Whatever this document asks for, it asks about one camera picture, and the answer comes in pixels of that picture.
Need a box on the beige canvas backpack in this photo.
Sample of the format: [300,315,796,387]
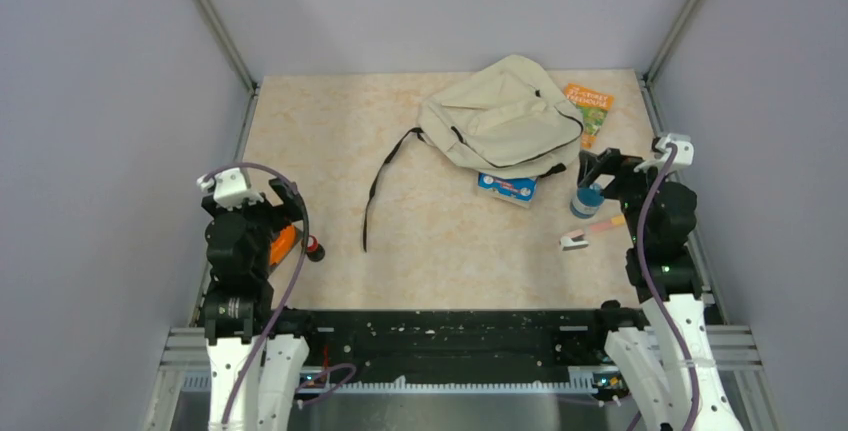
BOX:
[361,54,586,254]

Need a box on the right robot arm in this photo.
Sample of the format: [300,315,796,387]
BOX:
[578,137,743,430]

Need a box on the pink orange marker pen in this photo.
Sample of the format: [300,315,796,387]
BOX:
[559,214,626,251]

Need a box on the orange tape dispenser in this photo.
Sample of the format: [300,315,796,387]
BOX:
[269,225,300,269]

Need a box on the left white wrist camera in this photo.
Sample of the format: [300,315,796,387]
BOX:
[196,167,265,211]

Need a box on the blue lidded jar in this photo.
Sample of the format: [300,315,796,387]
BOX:
[570,183,605,219]

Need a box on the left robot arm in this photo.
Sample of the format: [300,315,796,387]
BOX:
[199,169,308,430]

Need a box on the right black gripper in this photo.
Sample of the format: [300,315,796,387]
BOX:
[577,147,672,245]

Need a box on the orange paperback book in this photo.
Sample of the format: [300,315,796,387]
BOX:
[564,83,615,149]

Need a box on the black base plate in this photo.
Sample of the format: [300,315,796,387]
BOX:
[277,307,646,385]

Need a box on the blue and white booklet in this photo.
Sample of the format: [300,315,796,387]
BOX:
[477,173,538,208]

